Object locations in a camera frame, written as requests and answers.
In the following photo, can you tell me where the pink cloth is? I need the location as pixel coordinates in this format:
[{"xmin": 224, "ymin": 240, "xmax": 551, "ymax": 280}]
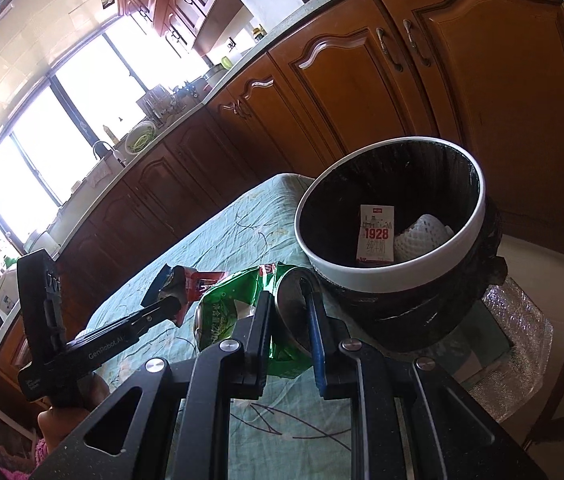
[{"xmin": 0, "ymin": 435, "xmax": 48, "ymax": 480}]

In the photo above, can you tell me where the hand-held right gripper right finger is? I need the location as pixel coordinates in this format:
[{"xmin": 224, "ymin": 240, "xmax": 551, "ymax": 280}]
[{"xmin": 307, "ymin": 287, "xmax": 547, "ymax": 480}]

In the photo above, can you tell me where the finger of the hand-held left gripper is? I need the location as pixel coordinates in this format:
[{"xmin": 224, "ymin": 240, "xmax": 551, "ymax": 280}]
[
  {"xmin": 129, "ymin": 296, "xmax": 186, "ymax": 343},
  {"xmin": 140, "ymin": 265, "xmax": 177, "ymax": 307}
]

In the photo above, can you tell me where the wooden lower kitchen cabinet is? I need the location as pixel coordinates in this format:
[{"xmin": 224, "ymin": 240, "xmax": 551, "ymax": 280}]
[{"xmin": 0, "ymin": 0, "xmax": 564, "ymax": 401}]

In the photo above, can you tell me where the green bowl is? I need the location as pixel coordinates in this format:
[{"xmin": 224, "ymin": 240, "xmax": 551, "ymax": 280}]
[{"xmin": 124, "ymin": 120, "xmax": 157, "ymax": 153}]

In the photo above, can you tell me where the red snack bag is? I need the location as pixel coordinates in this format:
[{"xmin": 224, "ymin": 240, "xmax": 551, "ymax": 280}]
[{"xmin": 159, "ymin": 265, "xmax": 227, "ymax": 328}]

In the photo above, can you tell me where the white foam fruit net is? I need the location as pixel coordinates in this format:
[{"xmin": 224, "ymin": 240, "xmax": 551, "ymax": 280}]
[{"xmin": 393, "ymin": 212, "xmax": 455, "ymax": 263}]

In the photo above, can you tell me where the red white milk carton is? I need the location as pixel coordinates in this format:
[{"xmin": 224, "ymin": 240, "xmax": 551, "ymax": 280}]
[{"xmin": 356, "ymin": 203, "xmax": 397, "ymax": 267}]

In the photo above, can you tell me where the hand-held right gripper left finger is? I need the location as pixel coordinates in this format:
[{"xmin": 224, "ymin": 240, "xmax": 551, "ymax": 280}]
[{"xmin": 27, "ymin": 290, "xmax": 275, "ymax": 480}]

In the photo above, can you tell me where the kitchen window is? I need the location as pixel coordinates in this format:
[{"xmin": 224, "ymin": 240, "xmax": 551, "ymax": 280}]
[{"xmin": 0, "ymin": 10, "xmax": 213, "ymax": 246}]

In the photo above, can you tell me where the sink faucet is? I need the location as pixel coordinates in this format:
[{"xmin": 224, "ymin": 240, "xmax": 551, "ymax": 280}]
[{"xmin": 92, "ymin": 140, "xmax": 128, "ymax": 168}]

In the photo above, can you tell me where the person's left hand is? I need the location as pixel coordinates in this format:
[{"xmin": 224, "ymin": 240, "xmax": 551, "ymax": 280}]
[{"xmin": 37, "ymin": 372, "xmax": 110, "ymax": 461}]

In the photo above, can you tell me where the white kitchen appliance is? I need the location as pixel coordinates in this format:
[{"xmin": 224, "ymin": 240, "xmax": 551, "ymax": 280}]
[{"xmin": 0, "ymin": 265, "xmax": 20, "ymax": 311}]

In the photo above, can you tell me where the metal cabinet door handle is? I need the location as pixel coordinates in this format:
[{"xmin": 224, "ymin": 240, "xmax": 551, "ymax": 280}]
[
  {"xmin": 376, "ymin": 27, "xmax": 405, "ymax": 73},
  {"xmin": 403, "ymin": 19, "xmax": 432, "ymax": 68}
]

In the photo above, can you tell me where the light kitchen countertop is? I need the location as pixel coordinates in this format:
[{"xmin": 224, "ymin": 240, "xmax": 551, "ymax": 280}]
[{"xmin": 0, "ymin": 0, "xmax": 462, "ymax": 361}]

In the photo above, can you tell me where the white rimmed trash bin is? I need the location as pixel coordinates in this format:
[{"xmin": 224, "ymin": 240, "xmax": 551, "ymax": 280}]
[{"xmin": 294, "ymin": 136, "xmax": 508, "ymax": 353}]

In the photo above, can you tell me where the crushed green can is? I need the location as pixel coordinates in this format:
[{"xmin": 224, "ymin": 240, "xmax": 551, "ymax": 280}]
[{"xmin": 193, "ymin": 261, "xmax": 323, "ymax": 380}]

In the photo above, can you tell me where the dish rack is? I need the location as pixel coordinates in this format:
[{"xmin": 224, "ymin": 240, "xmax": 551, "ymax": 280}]
[{"xmin": 137, "ymin": 82, "xmax": 175, "ymax": 126}]

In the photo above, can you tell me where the floral green tablecloth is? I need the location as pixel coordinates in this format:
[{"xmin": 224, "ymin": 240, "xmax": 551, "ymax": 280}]
[{"xmin": 79, "ymin": 172, "xmax": 363, "ymax": 480}]

